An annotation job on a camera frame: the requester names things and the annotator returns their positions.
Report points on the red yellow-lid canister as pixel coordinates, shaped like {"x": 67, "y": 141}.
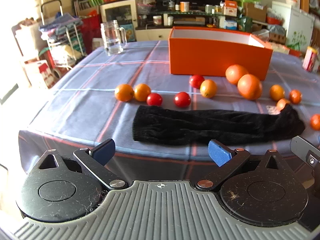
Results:
{"x": 310, "y": 59}

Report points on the orange far left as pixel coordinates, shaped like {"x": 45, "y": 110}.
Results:
{"x": 124, "y": 92}

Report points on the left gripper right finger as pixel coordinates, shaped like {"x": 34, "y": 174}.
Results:
{"x": 228, "y": 162}

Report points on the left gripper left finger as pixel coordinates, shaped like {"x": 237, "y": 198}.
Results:
{"x": 94, "y": 162}

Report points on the folding cart with bags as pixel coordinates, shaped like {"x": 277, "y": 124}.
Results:
{"x": 63, "y": 36}

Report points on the orange near middle tomato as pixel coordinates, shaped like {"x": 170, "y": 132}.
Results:
{"x": 208, "y": 88}

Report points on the small orange right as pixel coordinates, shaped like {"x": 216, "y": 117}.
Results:
{"x": 276, "y": 93}

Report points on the small tangerine far right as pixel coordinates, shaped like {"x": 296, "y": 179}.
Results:
{"x": 295, "y": 96}

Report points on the large orange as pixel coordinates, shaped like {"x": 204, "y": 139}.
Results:
{"x": 250, "y": 87}
{"x": 234, "y": 73}

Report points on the red tomato left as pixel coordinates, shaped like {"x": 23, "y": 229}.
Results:
{"x": 154, "y": 99}

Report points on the glass mug jar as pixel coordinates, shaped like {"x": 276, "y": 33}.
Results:
{"x": 114, "y": 37}

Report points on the red tomato near box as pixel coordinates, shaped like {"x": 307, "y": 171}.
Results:
{"x": 195, "y": 81}

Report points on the white glass-door cabinet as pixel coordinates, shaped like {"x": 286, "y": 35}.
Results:
{"x": 125, "y": 13}

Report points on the orange cardboard box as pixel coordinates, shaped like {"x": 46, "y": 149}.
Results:
{"x": 210, "y": 51}

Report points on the brown cardboard box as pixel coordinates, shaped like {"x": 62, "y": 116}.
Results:
{"x": 255, "y": 11}

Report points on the large orange front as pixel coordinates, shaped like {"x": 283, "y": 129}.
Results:
{"x": 250, "y": 87}

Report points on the red tomato middle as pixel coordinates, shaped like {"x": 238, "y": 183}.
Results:
{"x": 182, "y": 100}

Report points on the tangerine behind sock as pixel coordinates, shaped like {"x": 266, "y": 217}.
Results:
{"x": 282, "y": 103}

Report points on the black sock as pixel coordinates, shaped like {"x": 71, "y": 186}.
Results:
{"x": 157, "y": 125}

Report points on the white tv stand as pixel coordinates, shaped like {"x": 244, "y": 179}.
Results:
{"x": 158, "y": 25}

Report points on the large orange rear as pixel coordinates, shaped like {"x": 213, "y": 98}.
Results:
{"x": 234, "y": 73}

